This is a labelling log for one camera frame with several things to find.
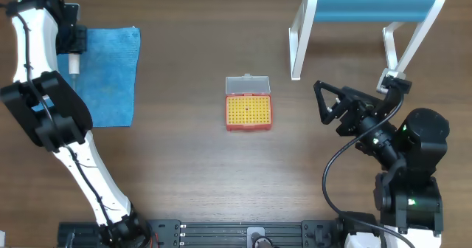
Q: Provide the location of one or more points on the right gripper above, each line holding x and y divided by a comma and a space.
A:
355, 111

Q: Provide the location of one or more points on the white pipette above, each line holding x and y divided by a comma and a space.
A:
74, 64

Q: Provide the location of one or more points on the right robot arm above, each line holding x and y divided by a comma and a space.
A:
420, 144

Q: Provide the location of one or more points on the red and yellow tip box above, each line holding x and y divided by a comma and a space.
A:
248, 111

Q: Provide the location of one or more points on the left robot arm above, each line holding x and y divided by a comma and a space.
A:
37, 48

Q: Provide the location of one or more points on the white and blue stand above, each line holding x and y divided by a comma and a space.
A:
368, 6

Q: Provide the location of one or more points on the blue cloth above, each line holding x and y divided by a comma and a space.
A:
110, 78

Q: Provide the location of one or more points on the mounting rail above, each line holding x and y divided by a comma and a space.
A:
221, 233

